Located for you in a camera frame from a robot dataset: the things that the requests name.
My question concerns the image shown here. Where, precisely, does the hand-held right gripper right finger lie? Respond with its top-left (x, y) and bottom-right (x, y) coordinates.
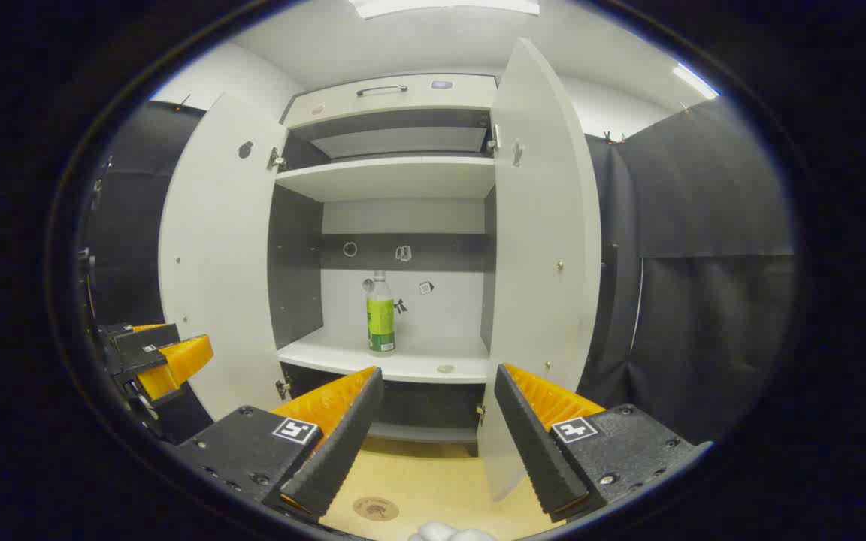
top-left (493, 364), bottom-right (712, 524)

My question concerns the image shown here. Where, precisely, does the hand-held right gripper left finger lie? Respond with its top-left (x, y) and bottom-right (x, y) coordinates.
top-left (175, 366), bottom-right (386, 523)

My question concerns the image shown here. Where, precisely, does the round brown coaster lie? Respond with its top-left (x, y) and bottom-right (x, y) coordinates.
top-left (353, 496), bottom-right (400, 521)

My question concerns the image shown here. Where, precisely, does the white cabinet door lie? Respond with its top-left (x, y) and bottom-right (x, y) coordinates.
top-left (158, 92), bottom-right (291, 422)
top-left (476, 38), bottom-right (603, 503)

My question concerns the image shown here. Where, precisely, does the green label plastic bottle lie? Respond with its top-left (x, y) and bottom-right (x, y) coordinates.
top-left (366, 270), bottom-right (396, 355)

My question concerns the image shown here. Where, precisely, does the white cabinet drawer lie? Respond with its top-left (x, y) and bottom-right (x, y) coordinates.
top-left (283, 74), bottom-right (498, 128)

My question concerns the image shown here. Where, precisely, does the black backdrop cloth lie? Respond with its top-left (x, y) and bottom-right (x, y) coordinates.
top-left (80, 96), bottom-right (796, 448)

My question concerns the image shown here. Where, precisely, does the narrow ceiling light panel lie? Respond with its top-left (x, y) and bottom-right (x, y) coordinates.
top-left (672, 64), bottom-right (719, 101)

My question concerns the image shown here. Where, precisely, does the wide ceiling light panel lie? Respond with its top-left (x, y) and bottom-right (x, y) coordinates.
top-left (348, 0), bottom-right (541, 20)

